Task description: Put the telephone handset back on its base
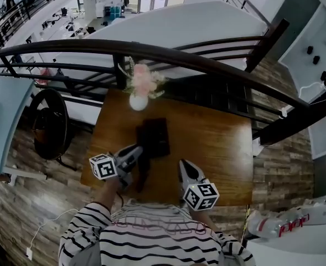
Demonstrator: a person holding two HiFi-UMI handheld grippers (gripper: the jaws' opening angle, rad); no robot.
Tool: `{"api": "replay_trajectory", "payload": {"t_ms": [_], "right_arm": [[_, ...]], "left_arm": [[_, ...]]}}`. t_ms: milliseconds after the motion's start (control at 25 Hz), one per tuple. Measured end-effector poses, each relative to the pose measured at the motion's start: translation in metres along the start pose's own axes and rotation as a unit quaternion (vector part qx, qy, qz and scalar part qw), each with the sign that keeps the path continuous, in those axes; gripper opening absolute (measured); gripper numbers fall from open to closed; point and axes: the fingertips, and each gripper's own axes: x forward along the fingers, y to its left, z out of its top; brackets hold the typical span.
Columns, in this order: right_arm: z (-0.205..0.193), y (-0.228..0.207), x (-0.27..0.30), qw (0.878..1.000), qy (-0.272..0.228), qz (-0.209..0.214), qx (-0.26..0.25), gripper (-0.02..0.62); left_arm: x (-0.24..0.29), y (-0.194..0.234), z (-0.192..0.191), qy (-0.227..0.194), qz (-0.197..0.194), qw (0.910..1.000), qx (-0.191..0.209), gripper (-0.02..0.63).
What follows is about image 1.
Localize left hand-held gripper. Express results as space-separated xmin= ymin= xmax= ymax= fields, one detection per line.
xmin=89 ymin=145 xmax=144 ymax=190

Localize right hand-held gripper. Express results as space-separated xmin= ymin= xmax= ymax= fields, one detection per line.
xmin=178 ymin=158 xmax=220 ymax=212

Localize black telephone base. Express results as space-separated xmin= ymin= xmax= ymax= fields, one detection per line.
xmin=136 ymin=117 xmax=171 ymax=158

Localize person's right forearm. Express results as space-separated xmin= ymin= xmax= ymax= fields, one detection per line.
xmin=189 ymin=207 xmax=222 ymax=234

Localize person's left forearm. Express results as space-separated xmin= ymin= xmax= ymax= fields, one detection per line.
xmin=96 ymin=178 xmax=121 ymax=208

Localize white vase with pink flowers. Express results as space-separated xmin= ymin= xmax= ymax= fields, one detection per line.
xmin=117 ymin=55 xmax=169 ymax=112

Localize black white striped shirt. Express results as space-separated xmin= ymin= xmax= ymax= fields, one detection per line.
xmin=58 ymin=198 xmax=257 ymax=266

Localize yellow black striped stick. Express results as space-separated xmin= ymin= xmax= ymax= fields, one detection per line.
xmin=241 ymin=206 xmax=251 ymax=247

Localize black round floor fan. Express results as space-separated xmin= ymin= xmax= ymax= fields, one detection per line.
xmin=29 ymin=88 xmax=78 ymax=172

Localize clear plastic water bottles pack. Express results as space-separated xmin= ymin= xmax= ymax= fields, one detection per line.
xmin=246 ymin=209 xmax=288 ymax=238

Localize dark wooden railing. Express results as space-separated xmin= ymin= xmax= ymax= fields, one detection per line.
xmin=0 ymin=18 xmax=311 ymax=146

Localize white bag with red print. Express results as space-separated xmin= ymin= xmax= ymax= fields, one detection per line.
xmin=278 ymin=196 xmax=326 ymax=238

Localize light blue table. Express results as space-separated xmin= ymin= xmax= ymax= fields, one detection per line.
xmin=0 ymin=74 xmax=37 ymax=187

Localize teal storage boxes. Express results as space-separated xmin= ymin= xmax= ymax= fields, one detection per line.
xmin=104 ymin=5 xmax=122 ymax=21

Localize black metal balcony railing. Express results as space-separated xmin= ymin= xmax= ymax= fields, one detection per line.
xmin=0 ymin=0 xmax=77 ymax=55

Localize white cable with adapter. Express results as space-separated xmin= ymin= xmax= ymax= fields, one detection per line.
xmin=25 ymin=208 xmax=80 ymax=260

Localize white charging cable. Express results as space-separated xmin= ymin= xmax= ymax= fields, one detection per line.
xmin=298 ymin=81 xmax=326 ymax=105

